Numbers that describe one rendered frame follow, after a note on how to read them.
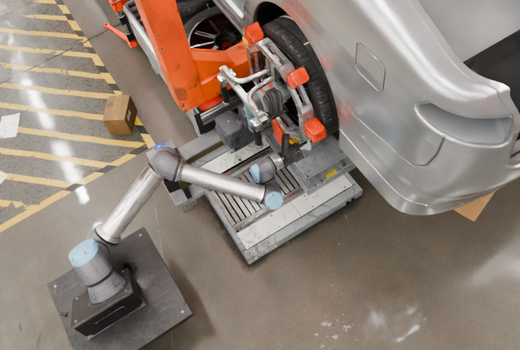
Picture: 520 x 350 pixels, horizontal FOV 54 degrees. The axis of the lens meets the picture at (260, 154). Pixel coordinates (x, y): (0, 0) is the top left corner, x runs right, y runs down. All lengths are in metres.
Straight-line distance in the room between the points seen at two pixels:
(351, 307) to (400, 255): 0.42
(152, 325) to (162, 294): 0.16
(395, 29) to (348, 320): 1.74
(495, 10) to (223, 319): 2.22
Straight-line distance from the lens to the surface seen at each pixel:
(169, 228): 3.31
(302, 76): 2.33
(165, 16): 2.60
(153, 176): 2.63
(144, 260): 2.93
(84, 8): 4.90
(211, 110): 3.39
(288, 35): 2.46
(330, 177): 3.16
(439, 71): 1.71
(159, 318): 2.80
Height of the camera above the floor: 2.89
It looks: 57 degrees down
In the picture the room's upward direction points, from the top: 11 degrees counter-clockwise
